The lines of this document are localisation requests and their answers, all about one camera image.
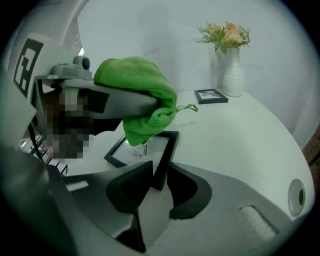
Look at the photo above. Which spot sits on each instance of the black picture frame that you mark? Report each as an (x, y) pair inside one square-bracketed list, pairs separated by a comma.
[(170, 152), (211, 96)]

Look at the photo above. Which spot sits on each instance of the green microfibre cloth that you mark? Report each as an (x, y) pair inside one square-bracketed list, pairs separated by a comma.
[(135, 77)]

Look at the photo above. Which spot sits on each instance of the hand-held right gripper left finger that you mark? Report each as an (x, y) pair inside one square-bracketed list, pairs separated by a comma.
[(125, 190)]

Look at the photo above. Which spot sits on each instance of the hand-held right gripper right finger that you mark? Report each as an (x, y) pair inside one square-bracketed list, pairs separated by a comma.
[(212, 212)]

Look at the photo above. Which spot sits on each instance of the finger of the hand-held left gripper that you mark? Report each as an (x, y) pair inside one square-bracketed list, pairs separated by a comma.
[(125, 105)]

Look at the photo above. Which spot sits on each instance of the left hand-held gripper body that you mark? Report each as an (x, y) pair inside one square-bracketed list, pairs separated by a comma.
[(65, 72)]

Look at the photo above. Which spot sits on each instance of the white ribbed vase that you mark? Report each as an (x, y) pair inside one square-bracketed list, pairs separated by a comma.
[(233, 75)]

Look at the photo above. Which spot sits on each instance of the yellow flower bouquet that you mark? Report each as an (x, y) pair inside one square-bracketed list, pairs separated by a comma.
[(225, 36)]

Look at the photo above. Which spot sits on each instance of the white table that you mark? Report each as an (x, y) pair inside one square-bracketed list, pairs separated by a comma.
[(237, 140)]

